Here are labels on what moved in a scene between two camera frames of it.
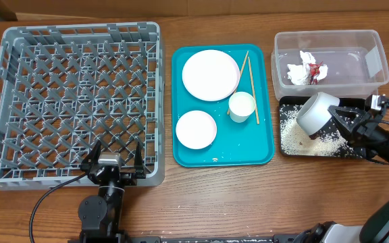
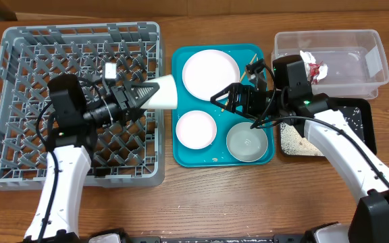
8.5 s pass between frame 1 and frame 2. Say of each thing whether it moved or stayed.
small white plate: stayed
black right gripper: moved
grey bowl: moved
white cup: moved
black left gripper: moved
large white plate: stayed
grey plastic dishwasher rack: stayed
